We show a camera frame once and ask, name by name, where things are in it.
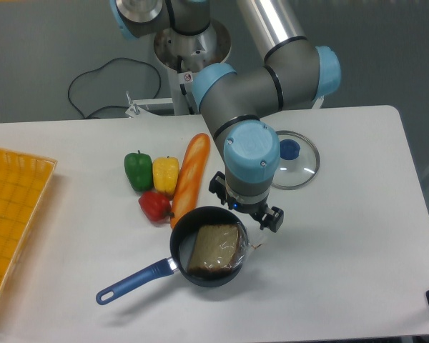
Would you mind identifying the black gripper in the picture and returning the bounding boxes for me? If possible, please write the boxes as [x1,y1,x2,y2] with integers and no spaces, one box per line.
[209,171,285,232]

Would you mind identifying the toast slice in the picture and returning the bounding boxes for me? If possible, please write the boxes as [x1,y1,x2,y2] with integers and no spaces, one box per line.
[185,223,263,279]

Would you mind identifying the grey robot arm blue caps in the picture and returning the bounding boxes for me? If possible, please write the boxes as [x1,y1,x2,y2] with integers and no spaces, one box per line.
[110,1,341,232]

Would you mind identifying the glass pot lid blue knob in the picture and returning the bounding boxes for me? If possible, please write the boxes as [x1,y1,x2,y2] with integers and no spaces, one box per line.
[272,130,320,190]

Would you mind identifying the orange baguette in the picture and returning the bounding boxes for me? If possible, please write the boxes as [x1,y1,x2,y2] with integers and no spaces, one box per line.
[170,133,210,229]

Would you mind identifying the yellow bell pepper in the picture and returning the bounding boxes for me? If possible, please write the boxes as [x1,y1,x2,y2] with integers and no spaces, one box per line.
[152,156,179,199]

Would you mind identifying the red bell pepper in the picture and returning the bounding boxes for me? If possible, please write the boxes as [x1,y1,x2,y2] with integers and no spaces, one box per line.
[138,191,174,222]

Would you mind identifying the green bell pepper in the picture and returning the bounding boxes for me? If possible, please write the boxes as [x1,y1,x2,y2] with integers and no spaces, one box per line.
[124,151,154,192]

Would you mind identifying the yellow woven basket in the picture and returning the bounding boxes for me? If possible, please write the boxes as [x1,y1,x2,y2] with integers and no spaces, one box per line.
[0,148,57,298]

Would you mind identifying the black pot blue handle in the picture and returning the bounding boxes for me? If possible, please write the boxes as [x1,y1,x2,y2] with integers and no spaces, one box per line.
[96,207,247,305]

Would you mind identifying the black cable on floor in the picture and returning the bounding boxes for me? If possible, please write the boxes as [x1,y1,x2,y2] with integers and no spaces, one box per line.
[68,57,162,119]

